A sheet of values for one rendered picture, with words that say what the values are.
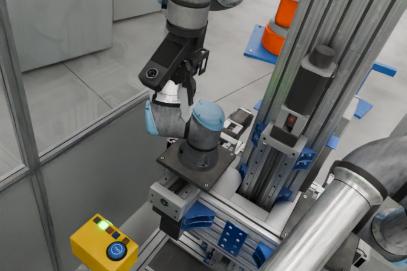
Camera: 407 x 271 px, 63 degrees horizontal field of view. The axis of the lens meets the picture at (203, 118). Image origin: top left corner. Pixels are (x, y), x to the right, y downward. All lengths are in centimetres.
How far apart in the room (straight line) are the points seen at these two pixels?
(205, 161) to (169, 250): 88
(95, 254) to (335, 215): 62
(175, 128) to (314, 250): 62
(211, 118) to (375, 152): 57
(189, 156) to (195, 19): 67
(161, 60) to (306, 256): 41
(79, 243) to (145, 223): 130
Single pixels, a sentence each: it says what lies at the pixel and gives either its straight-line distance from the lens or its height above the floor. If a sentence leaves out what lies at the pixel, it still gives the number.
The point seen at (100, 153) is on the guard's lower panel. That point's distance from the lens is 152.
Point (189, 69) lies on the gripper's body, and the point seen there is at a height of 161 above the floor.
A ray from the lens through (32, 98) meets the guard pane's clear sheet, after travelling 113.
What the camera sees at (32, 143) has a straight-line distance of 120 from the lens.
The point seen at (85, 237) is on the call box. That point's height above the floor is 107.
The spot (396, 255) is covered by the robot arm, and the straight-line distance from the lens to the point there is 105.
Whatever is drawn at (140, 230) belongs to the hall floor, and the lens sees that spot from 225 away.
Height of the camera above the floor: 195
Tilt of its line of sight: 40 degrees down
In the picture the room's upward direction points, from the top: 13 degrees clockwise
